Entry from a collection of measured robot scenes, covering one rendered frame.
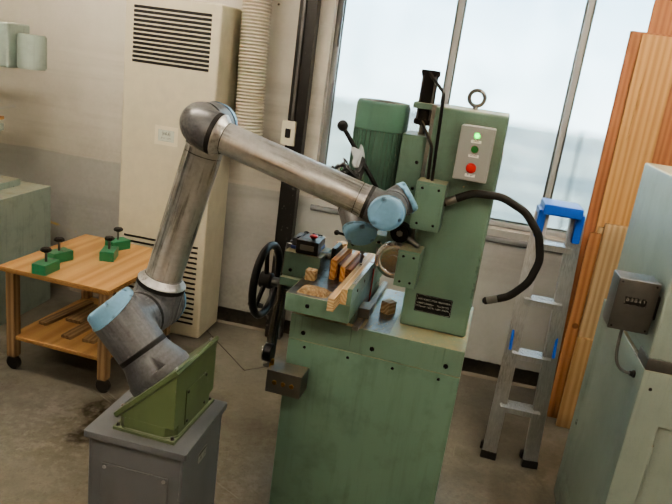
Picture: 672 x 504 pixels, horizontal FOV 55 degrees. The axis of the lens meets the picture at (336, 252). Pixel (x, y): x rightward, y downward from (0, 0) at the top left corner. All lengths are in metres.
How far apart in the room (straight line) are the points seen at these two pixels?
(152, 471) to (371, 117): 1.23
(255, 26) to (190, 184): 1.70
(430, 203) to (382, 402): 0.68
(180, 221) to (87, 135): 2.26
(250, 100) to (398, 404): 1.91
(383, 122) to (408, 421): 0.97
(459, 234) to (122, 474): 1.22
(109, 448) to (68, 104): 2.62
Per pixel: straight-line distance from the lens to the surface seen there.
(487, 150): 1.96
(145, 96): 3.59
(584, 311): 3.38
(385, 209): 1.62
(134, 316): 1.90
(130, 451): 1.95
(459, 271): 2.10
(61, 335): 3.37
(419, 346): 2.08
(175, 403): 1.84
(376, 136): 2.09
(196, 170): 1.90
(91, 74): 4.10
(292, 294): 2.03
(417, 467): 2.28
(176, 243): 1.96
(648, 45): 3.43
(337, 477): 2.37
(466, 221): 2.06
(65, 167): 4.26
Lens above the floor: 1.61
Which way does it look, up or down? 17 degrees down
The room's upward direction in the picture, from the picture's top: 8 degrees clockwise
